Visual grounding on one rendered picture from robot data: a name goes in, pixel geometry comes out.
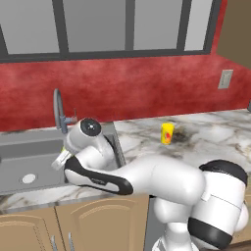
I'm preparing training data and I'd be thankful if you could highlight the silver cupboard handle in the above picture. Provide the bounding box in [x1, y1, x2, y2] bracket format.
[67, 231, 75, 251]
[50, 234, 59, 251]

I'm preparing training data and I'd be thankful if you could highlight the yellow cup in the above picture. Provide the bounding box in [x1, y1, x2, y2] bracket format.
[160, 122, 176, 146]

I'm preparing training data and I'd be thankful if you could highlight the dark framed window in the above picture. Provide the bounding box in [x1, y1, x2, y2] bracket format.
[0, 0, 224, 64]

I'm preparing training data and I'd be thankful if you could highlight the grey wall socket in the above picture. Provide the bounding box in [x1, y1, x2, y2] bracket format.
[218, 69, 234, 90]

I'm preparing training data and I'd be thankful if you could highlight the grey dishwasher front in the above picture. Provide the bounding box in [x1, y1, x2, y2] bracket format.
[143, 194, 171, 251]

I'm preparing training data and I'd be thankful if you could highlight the grey double sink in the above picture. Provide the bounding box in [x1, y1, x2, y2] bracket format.
[0, 122, 127, 196]

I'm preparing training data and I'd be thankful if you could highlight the grey arched tap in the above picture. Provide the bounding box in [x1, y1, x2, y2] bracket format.
[52, 87, 79, 135]

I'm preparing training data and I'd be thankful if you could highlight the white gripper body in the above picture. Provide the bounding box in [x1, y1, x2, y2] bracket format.
[51, 149, 75, 172]

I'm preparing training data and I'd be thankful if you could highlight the brown wall cupboard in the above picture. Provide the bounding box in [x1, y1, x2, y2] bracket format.
[216, 0, 251, 71]

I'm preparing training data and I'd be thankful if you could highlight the tan cupboard door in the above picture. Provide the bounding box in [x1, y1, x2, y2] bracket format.
[0, 206, 67, 251]
[54, 193, 150, 251]

